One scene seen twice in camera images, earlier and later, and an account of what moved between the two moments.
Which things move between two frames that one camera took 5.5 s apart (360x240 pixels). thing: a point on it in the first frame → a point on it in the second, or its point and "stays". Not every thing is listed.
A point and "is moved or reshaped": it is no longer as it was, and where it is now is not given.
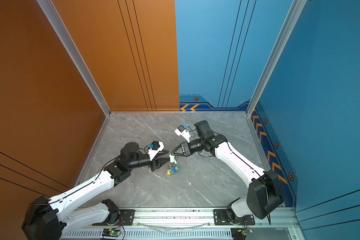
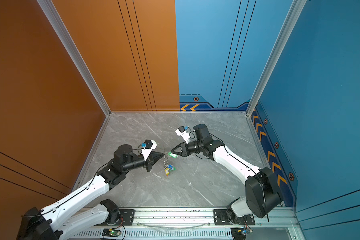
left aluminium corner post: [51, 13] stays
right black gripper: [186, 148] stays
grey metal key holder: [170, 166] is moved or reshaped
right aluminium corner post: [296, 7] stays
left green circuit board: [109, 232] stays
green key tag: [172, 158] is moved or reshaped
